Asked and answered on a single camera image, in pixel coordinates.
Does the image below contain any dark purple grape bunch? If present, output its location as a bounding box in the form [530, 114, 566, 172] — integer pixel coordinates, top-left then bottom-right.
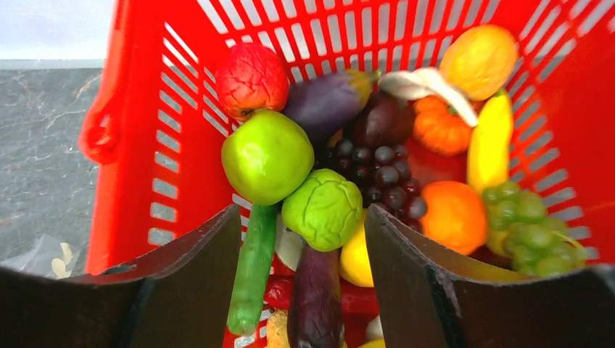
[314, 138, 427, 232]

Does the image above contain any yellow lemon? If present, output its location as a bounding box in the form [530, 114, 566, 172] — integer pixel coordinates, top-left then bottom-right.
[339, 210, 374, 288]

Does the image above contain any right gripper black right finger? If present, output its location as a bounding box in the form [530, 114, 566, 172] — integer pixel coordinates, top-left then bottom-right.
[365, 205, 614, 347]

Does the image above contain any red apple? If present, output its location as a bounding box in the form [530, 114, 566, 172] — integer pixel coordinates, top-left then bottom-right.
[215, 43, 289, 122]

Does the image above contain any clear dotted zip top bag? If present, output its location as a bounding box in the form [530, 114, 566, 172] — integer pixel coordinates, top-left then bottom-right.
[1, 234, 87, 279]

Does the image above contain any red plastic basket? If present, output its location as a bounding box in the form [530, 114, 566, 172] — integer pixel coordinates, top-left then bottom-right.
[78, 0, 615, 348]

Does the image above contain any yellow orange lemon fruit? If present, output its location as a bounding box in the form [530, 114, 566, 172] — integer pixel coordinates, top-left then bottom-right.
[439, 24, 519, 101]

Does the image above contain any green cucumber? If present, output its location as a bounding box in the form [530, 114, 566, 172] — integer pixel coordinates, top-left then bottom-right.
[227, 204, 278, 336]

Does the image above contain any orange pumpkin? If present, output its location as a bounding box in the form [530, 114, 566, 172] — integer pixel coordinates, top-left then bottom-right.
[413, 96, 472, 157]

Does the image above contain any yellow banana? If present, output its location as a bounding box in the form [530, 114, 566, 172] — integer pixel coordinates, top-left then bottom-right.
[466, 88, 513, 194]

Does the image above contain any green apple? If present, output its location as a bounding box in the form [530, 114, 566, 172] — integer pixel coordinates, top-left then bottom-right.
[221, 110, 315, 206]

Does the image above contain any green wrinkled cabbage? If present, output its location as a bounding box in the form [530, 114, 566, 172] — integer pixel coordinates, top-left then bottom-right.
[281, 169, 363, 252]

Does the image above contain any orange tangerine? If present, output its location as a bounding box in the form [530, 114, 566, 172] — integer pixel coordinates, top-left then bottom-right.
[420, 181, 487, 255]

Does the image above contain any green grape bunch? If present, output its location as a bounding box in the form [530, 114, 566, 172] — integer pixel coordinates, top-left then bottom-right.
[482, 181, 587, 278]

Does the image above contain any dark eggplant lower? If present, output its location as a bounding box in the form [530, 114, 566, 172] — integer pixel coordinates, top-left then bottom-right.
[287, 245, 344, 348]

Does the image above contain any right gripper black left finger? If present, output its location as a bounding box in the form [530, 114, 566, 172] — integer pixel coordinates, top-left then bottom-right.
[1, 204, 242, 347]

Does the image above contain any dark red plum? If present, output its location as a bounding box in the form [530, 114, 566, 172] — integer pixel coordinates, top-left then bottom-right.
[343, 91, 415, 150]

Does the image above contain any purple eggplant top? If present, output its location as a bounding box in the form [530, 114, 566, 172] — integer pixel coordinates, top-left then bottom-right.
[281, 69, 381, 149]

